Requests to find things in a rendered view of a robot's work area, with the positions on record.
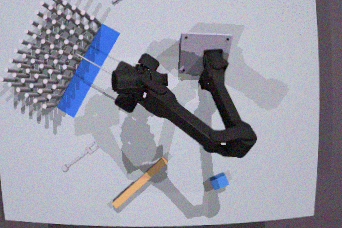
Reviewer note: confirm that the tan flat bar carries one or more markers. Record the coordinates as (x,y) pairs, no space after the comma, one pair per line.
(139,182)

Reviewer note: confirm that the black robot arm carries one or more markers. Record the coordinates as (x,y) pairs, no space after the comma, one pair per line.
(161,102)

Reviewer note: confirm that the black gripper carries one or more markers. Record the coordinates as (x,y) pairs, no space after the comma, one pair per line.
(125,101)

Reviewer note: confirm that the grey metal wrench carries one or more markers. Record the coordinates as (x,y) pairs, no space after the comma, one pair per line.
(88,150)

